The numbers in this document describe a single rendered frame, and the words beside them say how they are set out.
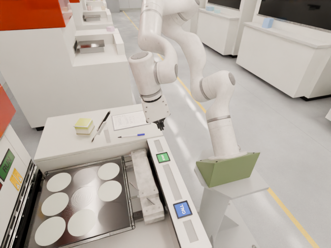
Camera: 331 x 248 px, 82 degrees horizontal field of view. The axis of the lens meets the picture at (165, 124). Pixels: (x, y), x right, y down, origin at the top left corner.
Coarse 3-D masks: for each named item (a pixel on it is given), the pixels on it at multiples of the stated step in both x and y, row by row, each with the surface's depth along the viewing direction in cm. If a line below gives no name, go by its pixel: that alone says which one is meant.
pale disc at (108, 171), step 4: (104, 164) 94; (108, 164) 94; (112, 164) 94; (116, 164) 94; (100, 168) 92; (104, 168) 92; (108, 168) 92; (112, 168) 92; (116, 168) 92; (100, 172) 90; (104, 172) 90; (108, 172) 90; (112, 172) 90; (116, 172) 90; (100, 176) 88; (104, 176) 88; (108, 176) 88; (112, 176) 88
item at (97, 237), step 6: (126, 228) 70; (132, 228) 70; (102, 234) 68; (108, 234) 68; (114, 234) 68; (84, 240) 66; (90, 240) 67; (96, 240) 67; (66, 246) 65; (72, 246) 65
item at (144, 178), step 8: (136, 160) 98; (144, 160) 98; (136, 168) 94; (144, 168) 94; (136, 176) 91; (144, 176) 91; (152, 176) 91; (144, 184) 87; (152, 184) 87; (144, 200) 81; (152, 200) 81; (160, 216) 75
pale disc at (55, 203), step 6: (60, 192) 82; (48, 198) 79; (54, 198) 79; (60, 198) 79; (66, 198) 79; (42, 204) 77; (48, 204) 77; (54, 204) 77; (60, 204) 77; (66, 204) 77; (42, 210) 75; (48, 210) 75; (54, 210) 75; (60, 210) 75
